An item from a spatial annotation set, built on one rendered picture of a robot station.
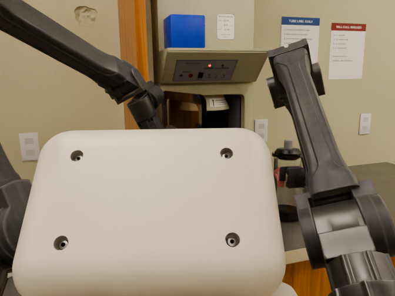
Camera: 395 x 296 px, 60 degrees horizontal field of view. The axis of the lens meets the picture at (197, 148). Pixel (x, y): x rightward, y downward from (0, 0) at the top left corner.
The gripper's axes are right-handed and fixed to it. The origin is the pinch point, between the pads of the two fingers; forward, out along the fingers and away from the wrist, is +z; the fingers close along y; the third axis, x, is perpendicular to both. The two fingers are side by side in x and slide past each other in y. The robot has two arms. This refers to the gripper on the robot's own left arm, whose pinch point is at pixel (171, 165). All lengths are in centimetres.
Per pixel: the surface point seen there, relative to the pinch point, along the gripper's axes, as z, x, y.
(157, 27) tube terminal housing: -32.0, -22.8, -19.7
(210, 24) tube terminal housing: -25.9, -20.9, -35.4
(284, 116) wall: 32, -59, -71
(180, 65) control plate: -20.0, -14.0, -18.2
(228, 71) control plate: -11.2, -14.6, -32.0
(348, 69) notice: 27, -56, -114
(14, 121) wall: -23, -69, 36
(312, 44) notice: 7, -58, -99
